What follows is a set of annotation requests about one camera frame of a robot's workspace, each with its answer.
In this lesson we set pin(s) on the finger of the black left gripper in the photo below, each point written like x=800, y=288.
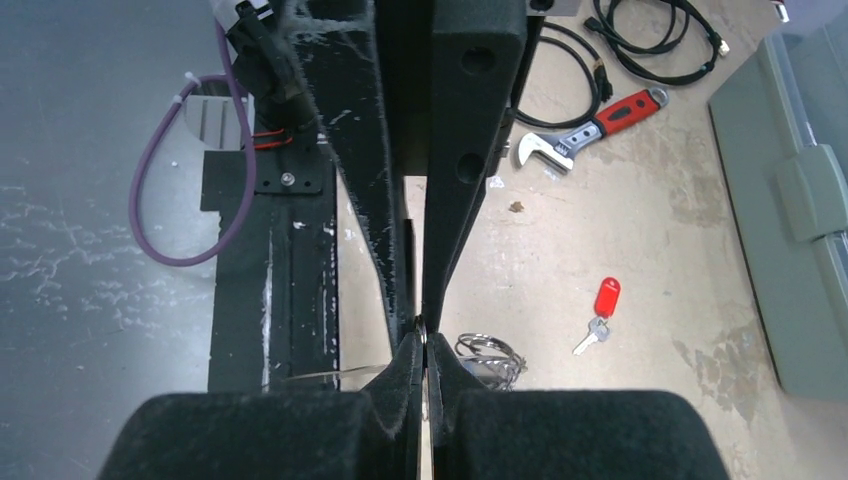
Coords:
x=476, y=50
x=335, y=43

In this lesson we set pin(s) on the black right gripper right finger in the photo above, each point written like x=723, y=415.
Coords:
x=479, y=433

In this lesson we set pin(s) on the green plastic toolbox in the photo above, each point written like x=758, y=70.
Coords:
x=780, y=123

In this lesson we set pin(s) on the key with red tag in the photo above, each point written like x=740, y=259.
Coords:
x=598, y=330

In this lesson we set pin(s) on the red handled adjustable wrench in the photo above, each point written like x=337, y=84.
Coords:
x=559, y=150

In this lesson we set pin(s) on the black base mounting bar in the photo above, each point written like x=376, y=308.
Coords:
x=275, y=305

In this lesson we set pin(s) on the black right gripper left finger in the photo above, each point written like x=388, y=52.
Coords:
x=296, y=433

